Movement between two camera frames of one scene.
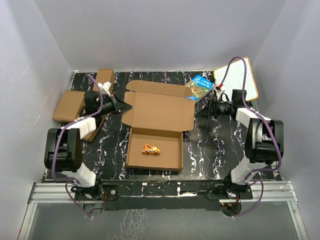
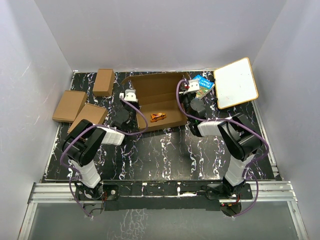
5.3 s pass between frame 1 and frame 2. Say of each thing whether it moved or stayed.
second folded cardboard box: stayed
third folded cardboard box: stayed
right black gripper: moved
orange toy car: moved
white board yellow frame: stayed
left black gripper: moved
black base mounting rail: stayed
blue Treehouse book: stayed
